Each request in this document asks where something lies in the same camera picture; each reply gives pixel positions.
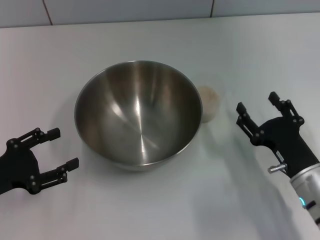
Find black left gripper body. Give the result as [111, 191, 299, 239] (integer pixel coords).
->
[0, 138, 43, 196]

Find stainless steel mixing bowl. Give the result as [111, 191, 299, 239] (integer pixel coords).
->
[73, 59, 204, 172]

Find clear plastic measuring cup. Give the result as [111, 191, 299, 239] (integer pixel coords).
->
[197, 84, 221, 124]

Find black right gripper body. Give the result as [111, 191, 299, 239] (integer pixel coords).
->
[250, 115, 320, 179]

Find white rice grains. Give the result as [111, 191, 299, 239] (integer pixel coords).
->
[198, 86, 220, 123]

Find right arm connector cable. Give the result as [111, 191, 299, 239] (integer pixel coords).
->
[267, 163, 288, 175]

